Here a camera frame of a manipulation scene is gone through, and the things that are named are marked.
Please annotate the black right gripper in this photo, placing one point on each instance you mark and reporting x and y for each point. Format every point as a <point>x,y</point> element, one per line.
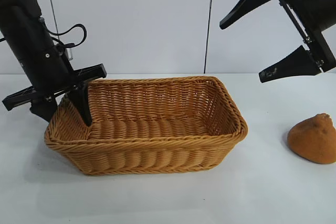
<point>317,6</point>

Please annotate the brown wicker basket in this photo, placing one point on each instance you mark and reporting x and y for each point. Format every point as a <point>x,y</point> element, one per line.
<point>147,155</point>

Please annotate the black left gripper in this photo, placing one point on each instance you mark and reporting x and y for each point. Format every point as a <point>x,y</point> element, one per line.
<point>44,74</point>

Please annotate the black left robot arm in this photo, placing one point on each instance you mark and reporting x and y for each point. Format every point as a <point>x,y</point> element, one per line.
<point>18,3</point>

